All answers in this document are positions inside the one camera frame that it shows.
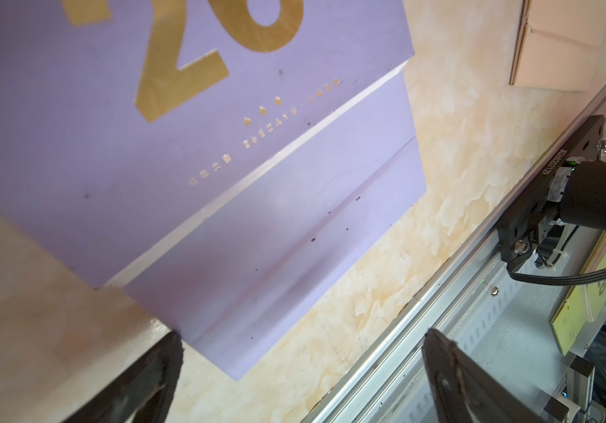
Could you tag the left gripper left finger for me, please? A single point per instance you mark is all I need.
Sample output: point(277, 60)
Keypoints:
point(143, 392)

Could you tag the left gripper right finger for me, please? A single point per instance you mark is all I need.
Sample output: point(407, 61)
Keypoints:
point(462, 391)

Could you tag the purple 2026 calendar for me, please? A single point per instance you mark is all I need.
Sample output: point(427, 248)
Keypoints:
point(223, 162)

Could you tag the pink 2026 calendar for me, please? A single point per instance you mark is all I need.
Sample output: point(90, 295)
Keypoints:
point(558, 44)

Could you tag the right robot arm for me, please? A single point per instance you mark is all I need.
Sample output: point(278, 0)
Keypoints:
point(584, 199)

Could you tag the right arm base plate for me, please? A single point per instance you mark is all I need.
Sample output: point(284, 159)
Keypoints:
point(528, 220)

